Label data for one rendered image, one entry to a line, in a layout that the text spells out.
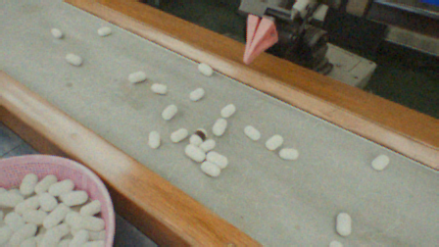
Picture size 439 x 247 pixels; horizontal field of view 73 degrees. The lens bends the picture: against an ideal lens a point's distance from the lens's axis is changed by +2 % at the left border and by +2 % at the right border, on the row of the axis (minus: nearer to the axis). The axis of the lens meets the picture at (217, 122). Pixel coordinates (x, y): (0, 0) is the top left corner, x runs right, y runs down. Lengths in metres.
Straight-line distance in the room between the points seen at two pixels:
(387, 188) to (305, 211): 0.15
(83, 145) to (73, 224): 0.12
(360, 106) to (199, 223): 0.40
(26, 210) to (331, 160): 0.47
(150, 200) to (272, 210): 0.18
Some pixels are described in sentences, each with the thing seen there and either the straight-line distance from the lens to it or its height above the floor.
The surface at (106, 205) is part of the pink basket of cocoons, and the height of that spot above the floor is 0.76.
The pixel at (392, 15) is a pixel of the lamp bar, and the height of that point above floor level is 1.05.
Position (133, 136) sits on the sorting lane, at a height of 0.74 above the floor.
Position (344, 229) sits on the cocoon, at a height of 0.76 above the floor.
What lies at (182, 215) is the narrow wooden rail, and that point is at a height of 0.76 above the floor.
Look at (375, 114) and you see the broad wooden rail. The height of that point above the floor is 0.76.
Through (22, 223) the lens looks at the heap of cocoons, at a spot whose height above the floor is 0.74.
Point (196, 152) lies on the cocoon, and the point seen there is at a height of 0.76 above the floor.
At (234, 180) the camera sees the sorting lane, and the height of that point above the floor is 0.74.
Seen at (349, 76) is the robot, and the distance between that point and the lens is 1.30.
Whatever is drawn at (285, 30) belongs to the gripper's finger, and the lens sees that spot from 0.57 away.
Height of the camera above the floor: 1.13
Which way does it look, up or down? 44 degrees down
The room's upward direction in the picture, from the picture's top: 5 degrees clockwise
